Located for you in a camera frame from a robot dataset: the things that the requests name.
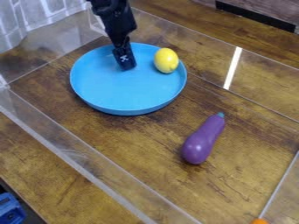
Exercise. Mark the blue round tray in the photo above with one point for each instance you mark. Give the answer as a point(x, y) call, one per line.
point(126, 93)

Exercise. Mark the purple toy eggplant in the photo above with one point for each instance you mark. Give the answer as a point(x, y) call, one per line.
point(199, 143)

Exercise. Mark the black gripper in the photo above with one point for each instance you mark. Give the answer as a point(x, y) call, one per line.
point(119, 22)

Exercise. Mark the clear acrylic enclosure wall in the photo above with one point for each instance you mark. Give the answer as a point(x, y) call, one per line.
point(91, 168)

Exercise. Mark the white checked curtain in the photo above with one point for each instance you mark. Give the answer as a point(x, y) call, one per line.
point(26, 15)

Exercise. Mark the blue plastic object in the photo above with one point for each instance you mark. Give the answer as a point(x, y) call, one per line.
point(11, 210)

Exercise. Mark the orange object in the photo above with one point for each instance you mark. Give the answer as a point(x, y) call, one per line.
point(259, 221)

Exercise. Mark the yellow lemon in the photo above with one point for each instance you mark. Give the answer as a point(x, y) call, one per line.
point(166, 60)

